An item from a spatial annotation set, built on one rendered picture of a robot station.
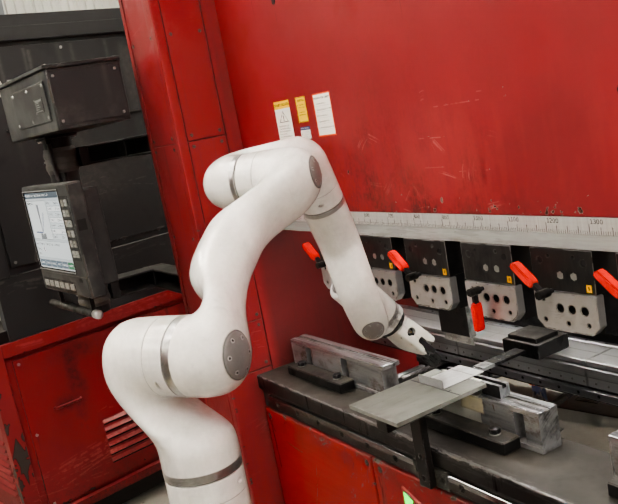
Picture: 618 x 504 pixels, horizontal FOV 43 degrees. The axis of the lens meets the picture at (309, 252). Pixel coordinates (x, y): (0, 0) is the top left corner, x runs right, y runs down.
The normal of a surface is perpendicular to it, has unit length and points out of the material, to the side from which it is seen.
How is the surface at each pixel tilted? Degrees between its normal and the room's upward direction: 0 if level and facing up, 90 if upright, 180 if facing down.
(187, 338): 48
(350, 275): 67
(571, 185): 90
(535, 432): 90
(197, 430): 30
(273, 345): 90
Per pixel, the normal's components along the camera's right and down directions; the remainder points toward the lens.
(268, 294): 0.52, 0.06
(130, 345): -0.47, -0.40
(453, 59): -0.84, 0.25
